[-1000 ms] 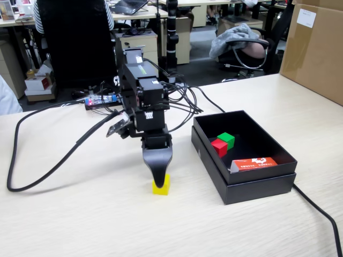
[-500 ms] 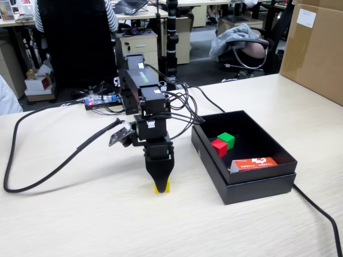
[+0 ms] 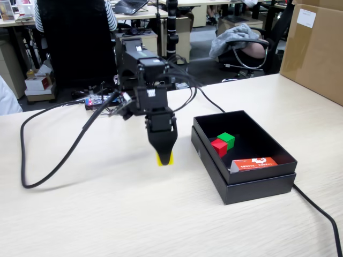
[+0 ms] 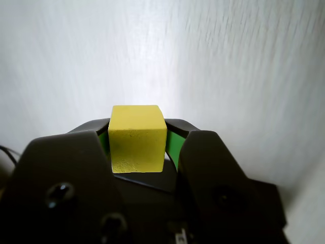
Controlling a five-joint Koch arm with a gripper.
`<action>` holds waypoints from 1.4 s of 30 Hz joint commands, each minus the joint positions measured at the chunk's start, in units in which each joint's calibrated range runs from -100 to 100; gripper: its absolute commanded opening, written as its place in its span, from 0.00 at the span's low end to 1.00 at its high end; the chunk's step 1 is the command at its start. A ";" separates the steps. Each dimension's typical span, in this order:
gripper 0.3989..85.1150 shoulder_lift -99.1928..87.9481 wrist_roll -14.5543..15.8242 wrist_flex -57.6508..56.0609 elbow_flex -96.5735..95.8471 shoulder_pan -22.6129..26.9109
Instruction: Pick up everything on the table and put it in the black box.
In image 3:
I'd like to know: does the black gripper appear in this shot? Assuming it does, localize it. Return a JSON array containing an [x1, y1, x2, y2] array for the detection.
[[145, 110, 179, 165]]

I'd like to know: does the yellow wooden cube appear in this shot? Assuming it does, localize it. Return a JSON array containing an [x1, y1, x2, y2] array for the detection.
[[156, 150, 174, 167]]

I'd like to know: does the red wooden cube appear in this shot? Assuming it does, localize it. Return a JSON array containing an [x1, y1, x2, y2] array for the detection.
[[210, 138, 229, 158]]

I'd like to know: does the green wooden cube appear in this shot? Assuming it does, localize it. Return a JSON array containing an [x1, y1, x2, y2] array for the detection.
[[216, 132, 236, 150]]

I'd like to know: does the black cardboard box tray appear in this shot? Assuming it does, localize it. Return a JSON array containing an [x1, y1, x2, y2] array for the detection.
[[193, 109, 298, 186]]

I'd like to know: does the black open box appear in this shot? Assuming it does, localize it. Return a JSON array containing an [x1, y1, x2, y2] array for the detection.
[[190, 125, 297, 206]]

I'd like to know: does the white red small box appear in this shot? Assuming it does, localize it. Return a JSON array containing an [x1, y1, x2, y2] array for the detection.
[[24, 76, 56, 92]]

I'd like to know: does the large brown cardboard box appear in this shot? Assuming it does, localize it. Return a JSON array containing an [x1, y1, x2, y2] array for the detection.
[[279, 0, 343, 107]]

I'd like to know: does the controller circuit board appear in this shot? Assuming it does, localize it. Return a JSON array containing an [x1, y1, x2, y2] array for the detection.
[[84, 93, 126, 110]]

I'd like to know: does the orange white small carton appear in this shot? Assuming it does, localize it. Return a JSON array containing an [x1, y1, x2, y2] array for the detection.
[[227, 156, 278, 174]]

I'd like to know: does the beige drawer cabinet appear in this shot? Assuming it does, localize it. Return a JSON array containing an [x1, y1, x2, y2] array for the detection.
[[122, 29, 159, 57]]

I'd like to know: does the beige tall side cabinet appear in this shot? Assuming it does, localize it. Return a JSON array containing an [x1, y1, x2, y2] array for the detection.
[[175, 16, 192, 65]]

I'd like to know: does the black stand pole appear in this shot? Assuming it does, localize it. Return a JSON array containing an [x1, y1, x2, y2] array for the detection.
[[165, 0, 180, 61]]

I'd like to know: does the grey fleece blanket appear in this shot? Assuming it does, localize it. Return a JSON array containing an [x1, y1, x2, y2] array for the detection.
[[208, 23, 260, 59]]

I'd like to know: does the beige office desk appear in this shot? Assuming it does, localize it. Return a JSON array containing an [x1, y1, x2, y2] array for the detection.
[[114, 4, 169, 57]]

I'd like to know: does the black chair chrome armrest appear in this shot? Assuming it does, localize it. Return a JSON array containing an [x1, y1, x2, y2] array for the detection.
[[218, 0, 295, 82]]

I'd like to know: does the person in striped shirt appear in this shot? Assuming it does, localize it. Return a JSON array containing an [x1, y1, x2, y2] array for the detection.
[[33, 0, 118, 34]]

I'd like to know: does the black laptop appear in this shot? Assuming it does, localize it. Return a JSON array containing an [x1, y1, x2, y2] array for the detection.
[[112, 0, 150, 16]]

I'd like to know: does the person in white clothing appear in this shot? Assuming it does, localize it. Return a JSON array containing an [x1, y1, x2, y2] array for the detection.
[[0, 76, 24, 116]]

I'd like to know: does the beige wide storage cabinet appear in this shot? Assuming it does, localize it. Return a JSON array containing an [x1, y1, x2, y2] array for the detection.
[[0, 40, 27, 100]]

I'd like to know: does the framed picture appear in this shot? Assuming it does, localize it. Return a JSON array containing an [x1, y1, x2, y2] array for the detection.
[[0, 0, 16, 21]]

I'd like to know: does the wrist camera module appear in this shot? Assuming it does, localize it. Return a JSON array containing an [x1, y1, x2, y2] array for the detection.
[[108, 90, 135, 120]]

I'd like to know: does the thick black camera cable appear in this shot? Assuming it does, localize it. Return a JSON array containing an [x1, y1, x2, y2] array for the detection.
[[20, 90, 126, 190]]

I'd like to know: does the long black power cable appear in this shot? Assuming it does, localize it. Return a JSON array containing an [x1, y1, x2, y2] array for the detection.
[[187, 85, 343, 257]]

